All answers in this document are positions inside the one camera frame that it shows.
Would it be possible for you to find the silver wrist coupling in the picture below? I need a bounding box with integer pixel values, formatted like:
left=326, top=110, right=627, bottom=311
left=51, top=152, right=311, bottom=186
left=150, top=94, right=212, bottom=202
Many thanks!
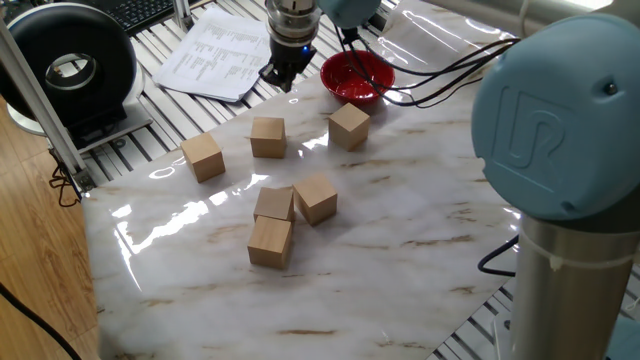
left=264, top=0, right=321, bottom=49

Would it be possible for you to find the black wrist cable with plug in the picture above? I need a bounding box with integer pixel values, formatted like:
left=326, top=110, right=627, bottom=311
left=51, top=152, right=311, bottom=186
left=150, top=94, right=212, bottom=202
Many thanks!
left=340, top=25, right=519, bottom=107

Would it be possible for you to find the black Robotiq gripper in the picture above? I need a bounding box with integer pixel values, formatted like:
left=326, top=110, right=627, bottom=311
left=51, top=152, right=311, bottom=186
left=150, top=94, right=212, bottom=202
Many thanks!
left=258, top=38, right=318, bottom=94

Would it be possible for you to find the black ring shaped device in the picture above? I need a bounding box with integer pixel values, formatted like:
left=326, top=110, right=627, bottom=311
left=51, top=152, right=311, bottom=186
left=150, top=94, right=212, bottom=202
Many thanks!
left=0, top=2, right=154, bottom=154

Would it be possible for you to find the thick black floor cable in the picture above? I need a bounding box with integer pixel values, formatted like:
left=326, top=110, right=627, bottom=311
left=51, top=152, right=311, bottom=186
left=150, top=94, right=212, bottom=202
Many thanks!
left=0, top=280, right=84, bottom=360

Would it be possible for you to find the white marble pattern board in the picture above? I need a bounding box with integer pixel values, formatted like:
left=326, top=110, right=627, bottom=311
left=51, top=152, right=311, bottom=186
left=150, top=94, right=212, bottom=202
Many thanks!
left=81, top=0, right=524, bottom=360

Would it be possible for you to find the black keyboard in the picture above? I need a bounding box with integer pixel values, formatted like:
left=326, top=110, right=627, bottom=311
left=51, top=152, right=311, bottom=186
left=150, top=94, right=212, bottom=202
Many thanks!
left=39, top=0, right=201, bottom=37

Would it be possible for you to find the white printed paper stack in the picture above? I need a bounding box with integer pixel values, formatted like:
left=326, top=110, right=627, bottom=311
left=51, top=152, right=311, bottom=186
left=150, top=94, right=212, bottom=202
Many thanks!
left=152, top=5, right=274, bottom=104

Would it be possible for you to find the aluminium frame profile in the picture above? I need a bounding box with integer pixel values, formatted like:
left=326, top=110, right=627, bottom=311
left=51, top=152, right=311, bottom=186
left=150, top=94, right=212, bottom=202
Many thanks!
left=0, top=17, right=97, bottom=195
left=171, top=0, right=195, bottom=32

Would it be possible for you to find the red glossy bowl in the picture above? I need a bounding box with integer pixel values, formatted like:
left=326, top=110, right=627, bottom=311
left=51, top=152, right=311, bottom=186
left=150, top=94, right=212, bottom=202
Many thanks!
left=319, top=49, right=396, bottom=107

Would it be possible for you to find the light wooden cube block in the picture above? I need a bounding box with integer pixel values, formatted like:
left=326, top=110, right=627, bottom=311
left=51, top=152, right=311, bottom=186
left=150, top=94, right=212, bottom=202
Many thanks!
left=252, top=186, right=296, bottom=224
left=179, top=131, right=227, bottom=184
left=249, top=116, right=287, bottom=160
left=328, top=102, right=372, bottom=153
left=292, top=171, right=339, bottom=227
left=246, top=215, right=294, bottom=271

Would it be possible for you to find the thin black hanging cable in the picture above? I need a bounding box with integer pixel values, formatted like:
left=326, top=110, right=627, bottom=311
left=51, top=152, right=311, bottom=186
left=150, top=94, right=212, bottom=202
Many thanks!
left=47, top=149, right=84, bottom=209

